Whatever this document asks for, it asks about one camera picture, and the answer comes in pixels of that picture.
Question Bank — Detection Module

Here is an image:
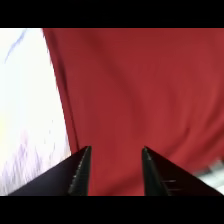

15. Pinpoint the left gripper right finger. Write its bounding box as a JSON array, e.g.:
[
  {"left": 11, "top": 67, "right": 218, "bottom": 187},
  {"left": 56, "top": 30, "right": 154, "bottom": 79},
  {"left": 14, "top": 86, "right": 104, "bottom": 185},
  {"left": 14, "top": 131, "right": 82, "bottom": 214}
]
[{"left": 141, "top": 146, "right": 224, "bottom": 197}]

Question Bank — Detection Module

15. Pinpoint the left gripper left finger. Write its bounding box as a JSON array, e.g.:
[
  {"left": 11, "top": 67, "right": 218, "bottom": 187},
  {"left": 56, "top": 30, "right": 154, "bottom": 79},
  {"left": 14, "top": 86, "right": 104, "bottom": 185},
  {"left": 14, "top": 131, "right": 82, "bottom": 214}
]
[{"left": 9, "top": 145, "right": 93, "bottom": 197}]

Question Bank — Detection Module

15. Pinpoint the red T-shirt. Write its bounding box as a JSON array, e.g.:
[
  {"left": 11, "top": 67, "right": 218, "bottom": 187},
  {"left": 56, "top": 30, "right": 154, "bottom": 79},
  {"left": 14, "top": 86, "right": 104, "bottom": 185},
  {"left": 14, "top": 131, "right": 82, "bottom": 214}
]
[{"left": 42, "top": 27, "right": 224, "bottom": 197}]

